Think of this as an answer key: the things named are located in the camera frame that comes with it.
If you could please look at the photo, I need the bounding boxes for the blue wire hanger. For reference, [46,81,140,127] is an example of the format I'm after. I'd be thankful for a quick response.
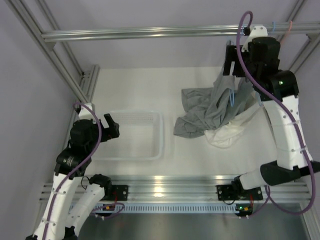
[226,37,237,108]
[271,21,276,33]

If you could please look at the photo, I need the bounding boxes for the grey tank top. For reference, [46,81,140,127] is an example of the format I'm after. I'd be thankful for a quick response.
[173,73,253,139]

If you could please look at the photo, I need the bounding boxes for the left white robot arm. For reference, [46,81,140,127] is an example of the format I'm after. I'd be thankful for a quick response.
[27,113,120,240]

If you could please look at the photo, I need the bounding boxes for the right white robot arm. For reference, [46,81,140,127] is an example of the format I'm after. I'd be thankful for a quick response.
[230,36,310,199]

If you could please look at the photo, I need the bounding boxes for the white tank top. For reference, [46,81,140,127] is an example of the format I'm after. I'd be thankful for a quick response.
[204,98,262,149]

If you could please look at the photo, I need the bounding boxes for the white plastic basket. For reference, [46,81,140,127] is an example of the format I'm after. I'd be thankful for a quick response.
[92,110,164,162]

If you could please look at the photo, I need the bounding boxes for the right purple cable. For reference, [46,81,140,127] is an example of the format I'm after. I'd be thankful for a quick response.
[237,10,317,215]

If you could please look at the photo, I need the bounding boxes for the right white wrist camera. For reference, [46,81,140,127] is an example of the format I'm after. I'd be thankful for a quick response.
[241,25,268,52]

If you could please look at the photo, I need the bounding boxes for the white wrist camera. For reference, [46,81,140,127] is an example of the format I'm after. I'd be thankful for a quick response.
[241,25,268,52]
[78,103,95,120]

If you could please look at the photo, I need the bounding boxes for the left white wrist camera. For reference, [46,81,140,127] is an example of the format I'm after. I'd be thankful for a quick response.
[78,103,95,120]

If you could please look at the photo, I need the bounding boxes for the left aluminium frame post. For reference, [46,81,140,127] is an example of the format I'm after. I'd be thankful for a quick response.
[5,0,101,103]

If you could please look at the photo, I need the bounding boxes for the aluminium frame post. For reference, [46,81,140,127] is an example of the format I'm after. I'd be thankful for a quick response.
[5,0,101,103]
[280,0,320,74]

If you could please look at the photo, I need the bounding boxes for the pink wire hanger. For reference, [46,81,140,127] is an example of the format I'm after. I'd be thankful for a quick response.
[279,20,293,44]

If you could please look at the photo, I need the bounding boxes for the right aluminium frame post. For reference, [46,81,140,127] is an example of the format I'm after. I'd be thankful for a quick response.
[280,0,320,74]

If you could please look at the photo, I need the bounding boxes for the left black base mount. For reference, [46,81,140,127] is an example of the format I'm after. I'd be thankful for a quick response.
[109,185,129,202]

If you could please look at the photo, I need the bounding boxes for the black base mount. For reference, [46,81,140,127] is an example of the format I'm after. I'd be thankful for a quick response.
[109,185,129,202]
[216,184,263,201]

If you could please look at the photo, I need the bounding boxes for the aluminium top rail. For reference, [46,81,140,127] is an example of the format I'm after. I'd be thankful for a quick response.
[41,22,320,42]

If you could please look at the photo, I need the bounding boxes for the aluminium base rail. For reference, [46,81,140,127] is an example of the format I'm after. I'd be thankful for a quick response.
[39,174,311,202]

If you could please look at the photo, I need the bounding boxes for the white slotted cable duct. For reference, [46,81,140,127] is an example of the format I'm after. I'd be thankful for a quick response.
[91,203,240,214]

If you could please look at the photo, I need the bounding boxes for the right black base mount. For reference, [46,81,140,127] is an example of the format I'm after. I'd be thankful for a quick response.
[216,184,263,201]

